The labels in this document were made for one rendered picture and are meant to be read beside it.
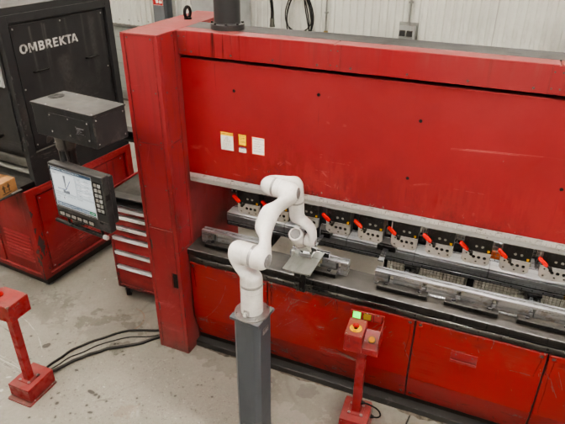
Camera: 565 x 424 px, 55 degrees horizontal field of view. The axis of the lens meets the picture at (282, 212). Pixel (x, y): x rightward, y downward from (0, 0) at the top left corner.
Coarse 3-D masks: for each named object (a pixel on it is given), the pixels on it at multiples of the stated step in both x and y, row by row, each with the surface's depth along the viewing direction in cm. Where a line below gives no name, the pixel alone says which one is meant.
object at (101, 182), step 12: (60, 168) 317; (72, 168) 312; (84, 168) 312; (96, 180) 304; (108, 180) 310; (96, 192) 308; (108, 192) 308; (60, 204) 332; (96, 204) 313; (108, 204) 311; (72, 216) 330; (84, 216) 324; (108, 216) 313; (108, 228) 316
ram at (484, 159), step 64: (192, 64) 320; (256, 64) 307; (192, 128) 340; (256, 128) 322; (320, 128) 305; (384, 128) 291; (448, 128) 277; (512, 128) 265; (256, 192) 342; (320, 192) 324; (384, 192) 307; (448, 192) 292; (512, 192) 279
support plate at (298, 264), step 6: (294, 252) 346; (318, 252) 346; (294, 258) 340; (300, 258) 340; (306, 258) 340; (312, 258) 340; (318, 258) 340; (288, 264) 334; (294, 264) 334; (300, 264) 334; (306, 264) 334; (312, 264) 334; (288, 270) 329; (294, 270) 329; (300, 270) 329; (306, 270) 329; (312, 270) 329
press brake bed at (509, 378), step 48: (192, 288) 390; (288, 288) 353; (288, 336) 372; (336, 336) 355; (384, 336) 339; (432, 336) 325; (480, 336) 313; (336, 384) 376; (384, 384) 362; (432, 384) 341; (480, 384) 327; (528, 384) 313
